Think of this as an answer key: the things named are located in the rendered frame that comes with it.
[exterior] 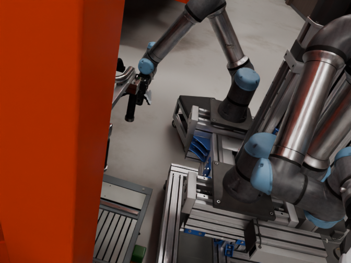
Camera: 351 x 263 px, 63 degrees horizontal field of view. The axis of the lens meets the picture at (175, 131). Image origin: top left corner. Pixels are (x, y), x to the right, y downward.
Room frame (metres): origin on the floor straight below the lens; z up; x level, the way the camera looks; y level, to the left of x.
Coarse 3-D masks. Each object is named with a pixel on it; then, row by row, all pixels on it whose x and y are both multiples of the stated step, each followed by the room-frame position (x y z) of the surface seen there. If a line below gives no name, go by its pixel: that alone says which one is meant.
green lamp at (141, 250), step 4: (136, 248) 0.51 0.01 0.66; (140, 248) 0.52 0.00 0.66; (144, 248) 0.52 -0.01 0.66; (136, 252) 0.50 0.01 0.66; (140, 252) 0.51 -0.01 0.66; (144, 252) 0.51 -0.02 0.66; (132, 256) 0.49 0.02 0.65; (136, 256) 0.49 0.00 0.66; (140, 256) 0.49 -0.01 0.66; (132, 260) 0.49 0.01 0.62; (136, 260) 0.49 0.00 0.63; (140, 260) 0.49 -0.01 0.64
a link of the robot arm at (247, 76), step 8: (240, 72) 1.26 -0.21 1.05; (248, 72) 1.28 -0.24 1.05; (232, 80) 1.28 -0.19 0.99; (240, 80) 1.22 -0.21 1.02; (248, 80) 1.22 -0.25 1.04; (256, 80) 1.24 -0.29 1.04; (232, 88) 1.24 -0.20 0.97; (240, 88) 1.21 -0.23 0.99; (248, 88) 1.21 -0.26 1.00; (232, 96) 1.23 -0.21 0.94; (240, 96) 1.21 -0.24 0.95; (248, 96) 1.22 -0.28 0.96
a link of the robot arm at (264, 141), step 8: (256, 136) 0.79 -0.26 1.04; (264, 136) 0.80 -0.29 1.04; (272, 136) 0.81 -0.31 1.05; (248, 144) 0.77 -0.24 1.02; (256, 144) 0.75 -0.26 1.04; (264, 144) 0.75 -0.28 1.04; (272, 144) 0.76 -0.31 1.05; (248, 152) 0.74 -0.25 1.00; (256, 152) 0.73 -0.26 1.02; (264, 152) 0.72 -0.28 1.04; (240, 160) 0.76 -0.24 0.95; (248, 160) 0.74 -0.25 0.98; (256, 160) 0.72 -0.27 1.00; (240, 168) 0.75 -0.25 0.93; (248, 168) 0.73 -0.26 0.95; (248, 176) 0.72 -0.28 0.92
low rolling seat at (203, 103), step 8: (184, 96) 2.16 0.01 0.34; (192, 96) 2.20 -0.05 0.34; (176, 104) 2.15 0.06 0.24; (184, 104) 2.03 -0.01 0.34; (192, 104) 2.06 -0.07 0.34; (200, 104) 2.10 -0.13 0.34; (208, 104) 2.14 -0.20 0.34; (176, 112) 2.14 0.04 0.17; (184, 112) 1.97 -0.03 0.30; (176, 120) 2.07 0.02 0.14; (184, 120) 2.15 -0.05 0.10; (184, 128) 2.03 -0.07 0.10; (184, 136) 1.85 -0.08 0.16; (184, 144) 1.80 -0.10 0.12
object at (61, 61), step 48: (0, 0) 0.30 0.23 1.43; (48, 0) 0.30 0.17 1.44; (96, 0) 0.34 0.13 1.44; (0, 48) 0.30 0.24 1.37; (48, 48) 0.30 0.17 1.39; (96, 48) 0.35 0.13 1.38; (0, 96) 0.30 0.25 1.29; (48, 96) 0.30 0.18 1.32; (96, 96) 0.37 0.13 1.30; (0, 144) 0.30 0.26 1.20; (48, 144) 0.30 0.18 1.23; (96, 144) 0.39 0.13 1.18; (0, 192) 0.30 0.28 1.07; (48, 192) 0.30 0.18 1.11; (96, 192) 0.42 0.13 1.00; (48, 240) 0.30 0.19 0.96
